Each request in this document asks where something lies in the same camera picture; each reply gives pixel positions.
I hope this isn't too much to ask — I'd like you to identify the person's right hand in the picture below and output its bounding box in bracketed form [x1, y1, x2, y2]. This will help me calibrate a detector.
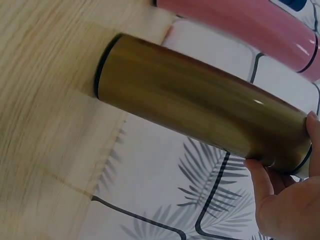
[244, 111, 320, 240]

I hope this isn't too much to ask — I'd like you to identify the gold metal bottle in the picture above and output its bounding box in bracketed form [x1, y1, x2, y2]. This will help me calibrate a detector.
[93, 33, 313, 176]

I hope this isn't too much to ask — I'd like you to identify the pink metal bottle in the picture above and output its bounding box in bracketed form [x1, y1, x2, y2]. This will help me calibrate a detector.
[152, 0, 320, 82]

